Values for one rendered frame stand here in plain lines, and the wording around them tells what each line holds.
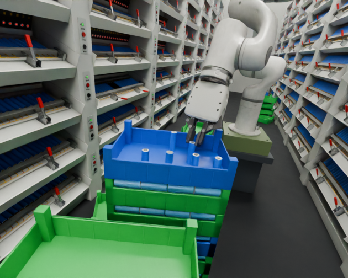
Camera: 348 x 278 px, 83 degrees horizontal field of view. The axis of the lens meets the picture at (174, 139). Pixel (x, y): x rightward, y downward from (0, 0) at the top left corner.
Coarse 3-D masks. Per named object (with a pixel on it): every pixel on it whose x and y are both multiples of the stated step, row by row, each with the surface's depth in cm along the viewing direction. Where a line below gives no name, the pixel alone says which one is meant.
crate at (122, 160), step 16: (128, 128) 60; (128, 144) 62; (144, 144) 64; (160, 144) 64; (176, 144) 64; (208, 144) 63; (112, 160) 44; (128, 160) 44; (160, 160) 55; (176, 160) 56; (208, 160) 58; (224, 160) 53; (112, 176) 46; (128, 176) 46; (144, 176) 46; (160, 176) 46; (176, 176) 45; (192, 176) 45; (208, 176) 45; (224, 176) 45
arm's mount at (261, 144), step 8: (224, 128) 120; (224, 136) 110; (232, 136) 109; (240, 136) 109; (248, 136) 111; (256, 136) 112; (264, 136) 114; (224, 144) 111; (232, 144) 111; (240, 144) 110; (248, 144) 109; (256, 144) 108; (264, 144) 107; (248, 152) 111; (256, 152) 110; (264, 152) 109
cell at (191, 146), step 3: (189, 141) 53; (192, 141) 53; (189, 144) 53; (192, 144) 52; (189, 147) 53; (192, 147) 53; (195, 147) 53; (189, 150) 53; (192, 150) 53; (189, 153) 54; (192, 153) 53; (189, 156) 54; (189, 159) 54; (189, 162) 55
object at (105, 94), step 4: (136, 84) 136; (140, 84) 139; (120, 88) 118; (124, 88) 121; (128, 88) 125; (132, 88) 130; (104, 92) 105; (108, 92) 107; (112, 92) 110; (116, 92) 114; (96, 96) 98; (100, 96) 101; (104, 96) 104
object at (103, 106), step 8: (128, 72) 143; (136, 80) 146; (144, 80) 145; (144, 88) 144; (120, 96) 116; (128, 96) 121; (136, 96) 129; (144, 96) 143; (96, 104) 92; (104, 104) 100; (112, 104) 105; (120, 104) 114; (104, 112) 102
